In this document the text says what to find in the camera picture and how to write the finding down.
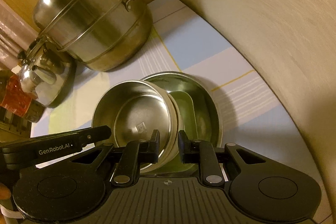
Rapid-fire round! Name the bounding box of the beige curtain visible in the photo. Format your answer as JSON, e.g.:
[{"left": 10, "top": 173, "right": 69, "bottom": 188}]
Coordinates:
[{"left": 0, "top": 0, "right": 40, "bottom": 67}]

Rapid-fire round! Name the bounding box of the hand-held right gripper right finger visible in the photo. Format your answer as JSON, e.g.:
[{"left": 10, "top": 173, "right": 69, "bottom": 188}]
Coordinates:
[{"left": 178, "top": 130, "right": 266, "bottom": 184}]

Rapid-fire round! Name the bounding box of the dark oil bottle red label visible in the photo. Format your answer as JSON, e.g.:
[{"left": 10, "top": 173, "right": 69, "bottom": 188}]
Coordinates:
[{"left": 0, "top": 69, "right": 45, "bottom": 123}]

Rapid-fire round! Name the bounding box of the large stainless steel plate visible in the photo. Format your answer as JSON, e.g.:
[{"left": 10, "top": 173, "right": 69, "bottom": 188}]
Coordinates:
[{"left": 139, "top": 71, "right": 223, "bottom": 174}]

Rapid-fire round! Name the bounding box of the stainless steel steamer pot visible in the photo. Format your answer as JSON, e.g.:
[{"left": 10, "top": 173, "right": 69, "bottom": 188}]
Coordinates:
[{"left": 33, "top": 0, "right": 154, "bottom": 72}]

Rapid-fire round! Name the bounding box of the green square plate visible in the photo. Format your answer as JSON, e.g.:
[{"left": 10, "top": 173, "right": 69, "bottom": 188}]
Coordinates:
[{"left": 169, "top": 91, "right": 200, "bottom": 172}]

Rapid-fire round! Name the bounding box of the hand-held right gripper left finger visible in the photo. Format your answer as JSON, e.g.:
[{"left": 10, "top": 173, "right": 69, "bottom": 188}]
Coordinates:
[{"left": 70, "top": 130, "right": 160, "bottom": 186}]

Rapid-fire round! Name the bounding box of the person's left hand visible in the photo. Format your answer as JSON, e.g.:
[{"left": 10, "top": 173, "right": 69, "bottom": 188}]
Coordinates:
[{"left": 0, "top": 183, "right": 11, "bottom": 200}]

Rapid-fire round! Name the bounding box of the stainless steel kettle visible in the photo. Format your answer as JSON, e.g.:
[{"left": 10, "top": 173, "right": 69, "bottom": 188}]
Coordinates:
[{"left": 17, "top": 35, "right": 76, "bottom": 109}]

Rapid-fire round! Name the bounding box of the checked tablecloth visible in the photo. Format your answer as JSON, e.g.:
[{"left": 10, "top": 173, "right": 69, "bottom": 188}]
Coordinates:
[{"left": 30, "top": 0, "right": 331, "bottom": 188}]

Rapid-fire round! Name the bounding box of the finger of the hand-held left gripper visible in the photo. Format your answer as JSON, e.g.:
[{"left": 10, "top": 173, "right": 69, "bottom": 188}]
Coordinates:
[{"left": 66, "top": 125, "right": 112, "bottom": 151}]

